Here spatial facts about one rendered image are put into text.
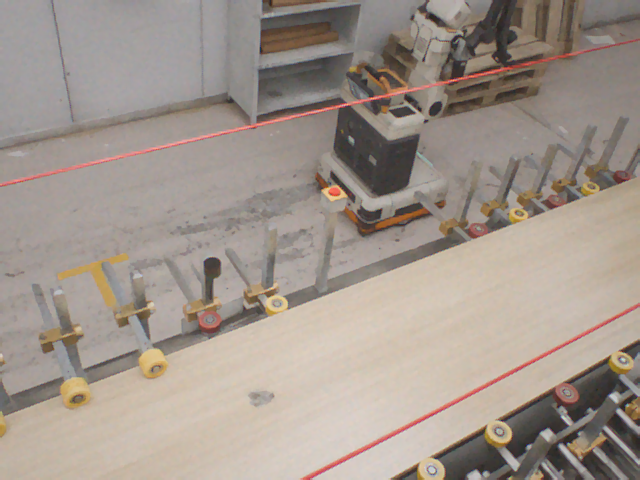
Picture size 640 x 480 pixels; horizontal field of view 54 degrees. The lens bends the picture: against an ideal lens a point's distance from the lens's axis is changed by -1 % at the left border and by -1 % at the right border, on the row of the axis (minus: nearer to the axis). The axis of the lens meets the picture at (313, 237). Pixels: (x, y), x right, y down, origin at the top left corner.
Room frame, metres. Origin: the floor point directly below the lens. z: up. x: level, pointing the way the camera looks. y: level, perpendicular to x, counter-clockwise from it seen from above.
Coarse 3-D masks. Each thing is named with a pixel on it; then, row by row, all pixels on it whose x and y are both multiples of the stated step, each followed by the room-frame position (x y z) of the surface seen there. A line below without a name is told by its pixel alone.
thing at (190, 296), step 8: (168, 256) 1.80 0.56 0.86; (168, 264) 1.76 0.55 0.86; (176, 264) 1.76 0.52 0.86; (176, 272) 1.72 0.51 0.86; (176, 280) 1.69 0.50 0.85; (184, 280) 1.68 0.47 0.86; (184, 288) 1.64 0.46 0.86; (192, 296) 1.61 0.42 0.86; (200, 312) 1.53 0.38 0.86; (208, 336) 1.45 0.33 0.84
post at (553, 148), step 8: (552, 144) 2.60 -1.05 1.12; (552, 152) 2.59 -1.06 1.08; (544, 160) 2.60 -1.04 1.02; (552, 160) 2.60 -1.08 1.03; (544, 168) 2.59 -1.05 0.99; (536, 176) 2.61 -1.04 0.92; (544, 176) 2.59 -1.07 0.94; (536, 184) 2.60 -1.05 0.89; (536, 192) 2.59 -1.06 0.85; (528, 208) 2.59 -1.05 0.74
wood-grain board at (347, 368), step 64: (448, 256) 1.97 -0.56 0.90; (512, 256) 2.02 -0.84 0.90; (576, 256) 2.08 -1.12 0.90; (320, 320) 1.54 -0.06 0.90; (384, 320) 1.58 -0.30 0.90; (448, 320) 1.62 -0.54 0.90; (512, 320) 1.66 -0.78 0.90; (576, 320) 1.70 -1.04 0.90; (128, 384) 1.16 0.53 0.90; (192, 384) 1.20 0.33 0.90; (256, 384) 1.23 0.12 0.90; (320, 384) 1.26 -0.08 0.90; (384, 384) 1.29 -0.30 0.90; (448, 384) 1.33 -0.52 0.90; (512, 384) 1.36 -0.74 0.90; (0, 448) 0.89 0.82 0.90; (64, 448) 0.92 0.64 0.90; (128, 448) 0.94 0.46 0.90; (192, 448) 0.97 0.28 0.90; (256, 448) 1.00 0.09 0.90; (320, 448) 1.03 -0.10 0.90; (384, 448) 1.06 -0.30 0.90; (448, 448) 1.10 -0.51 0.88
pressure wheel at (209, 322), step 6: (210, 312) 1.50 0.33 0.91; (204, 318) 1.47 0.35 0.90; (210, 318) 1.47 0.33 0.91; (216, 318) 1.48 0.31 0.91; (204, 324) 1.44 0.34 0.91; (210, 324) 1.45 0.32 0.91; (216, 324) 1.45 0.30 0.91; (204, 330) 1.43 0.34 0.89; (210, 330) 1.43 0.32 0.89; (216, 330) 1.44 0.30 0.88
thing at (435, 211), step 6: (420, 192) 2.50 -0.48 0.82; (420, 198) 2.46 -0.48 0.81; (426, 198) 2.46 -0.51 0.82; (426, 204) 2.42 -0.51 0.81; (432, 204) 2.42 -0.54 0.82; (432, 210) 2.38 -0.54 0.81; (438, 210) 2.38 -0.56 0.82; (438, 216) 2.35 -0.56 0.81; (444, 216) 2.34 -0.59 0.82; (456, 228) 2.26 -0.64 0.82; (456, 234) 2.24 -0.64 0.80; (462, 234) 2.22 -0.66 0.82; (462, 240) 2.20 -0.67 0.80; (468, 240) 2.19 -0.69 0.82
